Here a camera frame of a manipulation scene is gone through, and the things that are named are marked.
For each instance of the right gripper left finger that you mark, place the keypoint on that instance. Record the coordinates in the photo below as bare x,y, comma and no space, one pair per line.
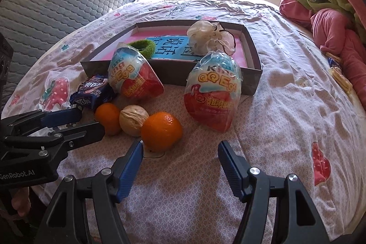
65,219

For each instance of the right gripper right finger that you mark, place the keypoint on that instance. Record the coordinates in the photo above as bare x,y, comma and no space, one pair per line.
296,219

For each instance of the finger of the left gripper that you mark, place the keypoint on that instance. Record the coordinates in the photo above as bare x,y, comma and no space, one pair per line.
33,121
72,138

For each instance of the orange tangerine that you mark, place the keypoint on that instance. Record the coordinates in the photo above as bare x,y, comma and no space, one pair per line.
161,131
108,115

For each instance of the person's left hand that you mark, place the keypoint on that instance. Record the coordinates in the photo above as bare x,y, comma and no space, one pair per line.
21,202

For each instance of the blue Oreo cookie packet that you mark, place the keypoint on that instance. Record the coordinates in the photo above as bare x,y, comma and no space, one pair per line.
93,92

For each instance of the tan walnut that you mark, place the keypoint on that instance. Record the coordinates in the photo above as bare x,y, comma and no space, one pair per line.
132,118

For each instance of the large blue King egg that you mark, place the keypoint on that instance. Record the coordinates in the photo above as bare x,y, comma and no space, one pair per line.
130,75

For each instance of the pink strawberry print bedsheet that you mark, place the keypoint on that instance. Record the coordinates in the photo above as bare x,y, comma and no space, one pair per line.
298,121

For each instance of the brown shallow cardboard box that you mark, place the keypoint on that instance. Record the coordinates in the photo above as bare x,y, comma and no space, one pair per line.
175,72

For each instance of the yellow snack packets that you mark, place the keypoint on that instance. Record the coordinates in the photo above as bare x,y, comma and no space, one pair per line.
335,71

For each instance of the red white King egg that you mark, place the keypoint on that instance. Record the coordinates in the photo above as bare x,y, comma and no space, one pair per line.
213,91

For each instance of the white sheer fabric pouch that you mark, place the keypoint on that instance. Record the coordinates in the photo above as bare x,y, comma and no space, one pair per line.
204,36

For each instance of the pink crumpled blanket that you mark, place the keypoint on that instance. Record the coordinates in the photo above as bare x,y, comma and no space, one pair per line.
332,34

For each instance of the green jacket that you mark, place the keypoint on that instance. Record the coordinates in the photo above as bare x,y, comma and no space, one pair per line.
343,6

